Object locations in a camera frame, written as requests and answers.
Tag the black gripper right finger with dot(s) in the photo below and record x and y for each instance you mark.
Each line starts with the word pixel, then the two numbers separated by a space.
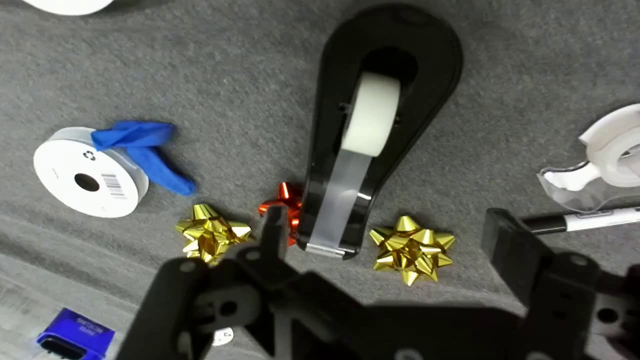
pixel 533 266

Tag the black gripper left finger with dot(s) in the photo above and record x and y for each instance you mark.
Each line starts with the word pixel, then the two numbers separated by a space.
pixel 220 292

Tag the black tape dispenser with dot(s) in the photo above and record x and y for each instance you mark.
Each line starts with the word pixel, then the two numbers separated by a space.
pixel 340 92

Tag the gold gift bow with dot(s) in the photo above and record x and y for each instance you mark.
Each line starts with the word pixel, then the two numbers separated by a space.
pixel 211 233
pixel 413 250

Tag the white marker black cap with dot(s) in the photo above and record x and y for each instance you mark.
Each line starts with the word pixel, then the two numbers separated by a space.
pixel 600 220

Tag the red gift bow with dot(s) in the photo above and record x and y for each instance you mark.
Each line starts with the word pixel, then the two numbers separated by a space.
pixel 286 207

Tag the blue plastic bin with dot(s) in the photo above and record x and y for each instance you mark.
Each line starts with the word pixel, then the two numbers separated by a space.
pixel 72 333

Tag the grey tablecloth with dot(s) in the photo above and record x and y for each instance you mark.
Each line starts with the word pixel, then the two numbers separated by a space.
pixel 201 72

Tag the white empty ribbon spool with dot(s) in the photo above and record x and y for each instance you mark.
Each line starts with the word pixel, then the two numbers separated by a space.
pixel 67 5

